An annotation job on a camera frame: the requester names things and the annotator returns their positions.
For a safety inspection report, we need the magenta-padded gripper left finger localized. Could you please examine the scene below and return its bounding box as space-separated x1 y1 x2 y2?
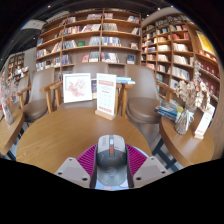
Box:
54 146 99 189

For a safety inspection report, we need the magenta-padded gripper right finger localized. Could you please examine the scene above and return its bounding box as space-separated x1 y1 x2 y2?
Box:
125 146 172 189

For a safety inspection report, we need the grey computer mouse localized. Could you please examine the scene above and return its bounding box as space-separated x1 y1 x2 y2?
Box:
94 134 129 188

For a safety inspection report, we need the oval wooden side table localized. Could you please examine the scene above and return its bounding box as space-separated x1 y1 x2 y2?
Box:
159 111 216 168

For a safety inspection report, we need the glass vase with dried flowers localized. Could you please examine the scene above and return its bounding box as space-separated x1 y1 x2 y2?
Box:
174 59 211 136

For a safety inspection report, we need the brown armchair with wooden arms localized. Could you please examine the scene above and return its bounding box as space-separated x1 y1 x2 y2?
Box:
116 64 176 126
18 67 56 124
39 62 128 111

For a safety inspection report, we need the white sign on wooden base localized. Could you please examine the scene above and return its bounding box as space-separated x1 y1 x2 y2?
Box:
94 72 118 121

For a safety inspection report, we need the white framed floral picture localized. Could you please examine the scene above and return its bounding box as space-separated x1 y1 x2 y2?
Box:
62 72 93 104

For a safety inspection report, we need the dark book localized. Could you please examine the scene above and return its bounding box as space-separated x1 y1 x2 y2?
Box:
91 79 98 95

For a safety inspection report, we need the white and red table sign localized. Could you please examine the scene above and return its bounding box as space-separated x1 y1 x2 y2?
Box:
194 103 216 140

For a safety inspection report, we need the stack of light blue books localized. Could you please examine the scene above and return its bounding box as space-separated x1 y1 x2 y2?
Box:
115 76 136 86

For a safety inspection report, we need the tall wooden bookshelf with books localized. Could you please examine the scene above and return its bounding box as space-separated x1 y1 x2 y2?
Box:
140 14 224 101

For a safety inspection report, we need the small distant wooden bookshelf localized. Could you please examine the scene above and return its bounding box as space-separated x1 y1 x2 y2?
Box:
6 51 27 81

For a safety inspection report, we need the wide wooden bookshelf with books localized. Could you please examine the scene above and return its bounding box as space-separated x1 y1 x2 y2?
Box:
34 9 143 73

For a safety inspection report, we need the white ceiling air conditioner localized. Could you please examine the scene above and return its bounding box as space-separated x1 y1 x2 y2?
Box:
21 19 46 31

